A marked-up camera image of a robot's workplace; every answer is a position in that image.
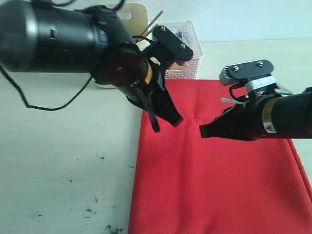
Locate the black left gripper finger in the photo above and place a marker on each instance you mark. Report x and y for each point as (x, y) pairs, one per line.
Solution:
(168, 107)

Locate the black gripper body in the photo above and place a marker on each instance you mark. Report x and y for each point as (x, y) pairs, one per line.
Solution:
(244, 122)

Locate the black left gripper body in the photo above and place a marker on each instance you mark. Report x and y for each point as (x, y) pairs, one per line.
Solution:
(132, 72)

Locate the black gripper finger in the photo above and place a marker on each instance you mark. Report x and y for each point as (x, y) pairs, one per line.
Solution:
(220, 127)

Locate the blue white milk carton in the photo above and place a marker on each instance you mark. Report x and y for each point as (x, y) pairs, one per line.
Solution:
(180, 35)

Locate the wooden chopstick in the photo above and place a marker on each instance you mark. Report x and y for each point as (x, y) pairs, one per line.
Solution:
(152, 22)
(146, 34)

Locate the red scalloped table cloth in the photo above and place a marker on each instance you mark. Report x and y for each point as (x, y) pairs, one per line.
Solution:
(186, 184)

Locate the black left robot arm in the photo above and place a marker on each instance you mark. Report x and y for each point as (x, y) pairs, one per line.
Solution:
(41, 36)

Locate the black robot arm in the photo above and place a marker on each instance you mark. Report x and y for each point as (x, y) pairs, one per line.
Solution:
(269, 116)

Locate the cream plastic bin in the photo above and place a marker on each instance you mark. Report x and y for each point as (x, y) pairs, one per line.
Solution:
(134, 16)

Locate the white perforated plastic basket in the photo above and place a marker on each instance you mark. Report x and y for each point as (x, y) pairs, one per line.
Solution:
(181, 69)

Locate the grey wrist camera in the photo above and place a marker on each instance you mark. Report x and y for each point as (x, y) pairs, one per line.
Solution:
(246, 71)

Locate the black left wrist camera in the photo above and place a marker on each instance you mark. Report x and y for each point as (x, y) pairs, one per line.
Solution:
(168, 47)

